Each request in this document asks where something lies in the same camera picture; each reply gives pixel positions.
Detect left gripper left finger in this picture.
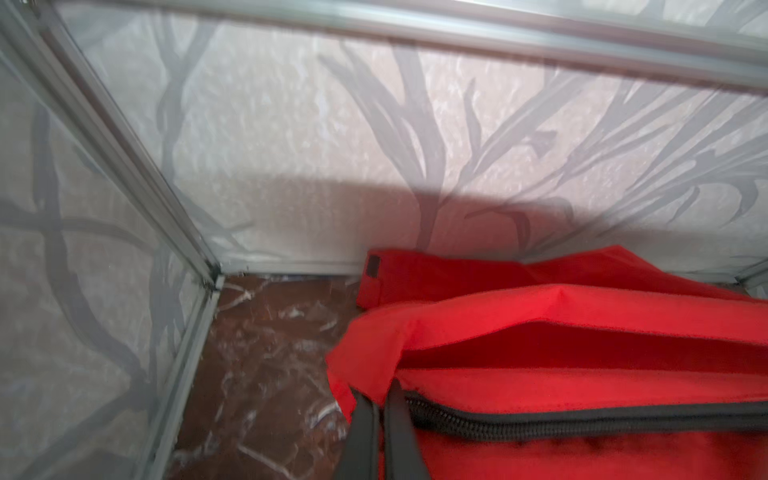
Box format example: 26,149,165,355
332,392,381,480

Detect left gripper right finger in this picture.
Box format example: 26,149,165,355
384,380,431,480

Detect red jacket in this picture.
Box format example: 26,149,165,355
326,247,767,479

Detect aluminium frame rail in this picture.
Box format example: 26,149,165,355
1,1,767,479

